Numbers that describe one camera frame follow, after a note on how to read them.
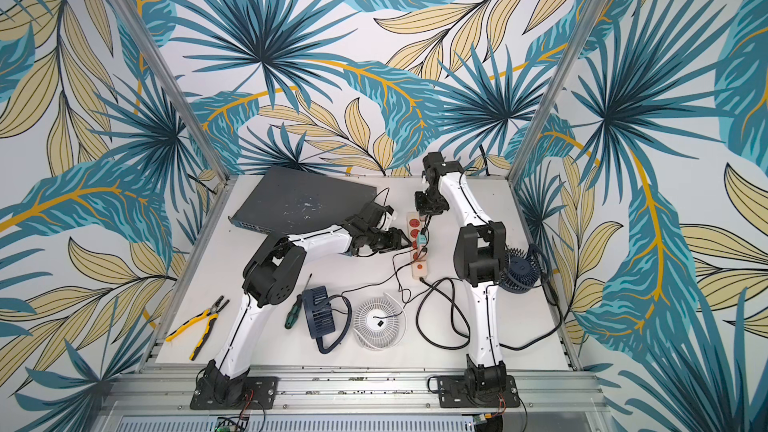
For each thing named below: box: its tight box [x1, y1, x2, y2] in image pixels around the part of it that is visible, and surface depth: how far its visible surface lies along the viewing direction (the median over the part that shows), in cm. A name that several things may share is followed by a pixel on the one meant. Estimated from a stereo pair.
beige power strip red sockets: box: [406, 211, 428, 280], surface depth 95 cm
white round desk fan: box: [353, 292, 407, 351], surface depth 81 cm
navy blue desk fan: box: [302, 285, 352, 354], surface depth 78 cm
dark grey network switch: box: [228, 166, 377, 235], surface depth 110 cm
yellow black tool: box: [165, 295, 230, 361], surface depth 85 cm
